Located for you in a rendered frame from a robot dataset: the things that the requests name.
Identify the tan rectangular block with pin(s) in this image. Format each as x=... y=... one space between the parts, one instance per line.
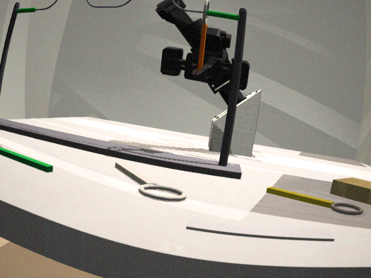
x=352 y=188

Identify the grey loop with yellow handle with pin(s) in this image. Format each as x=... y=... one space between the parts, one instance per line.
x=316 y=201

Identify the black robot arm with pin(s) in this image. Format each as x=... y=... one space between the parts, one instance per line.
x=216 y=40

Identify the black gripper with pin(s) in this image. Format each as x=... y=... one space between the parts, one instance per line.
x=172 y=63

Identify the green rectangular bar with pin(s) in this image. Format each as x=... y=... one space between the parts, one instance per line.
x=26 y=160

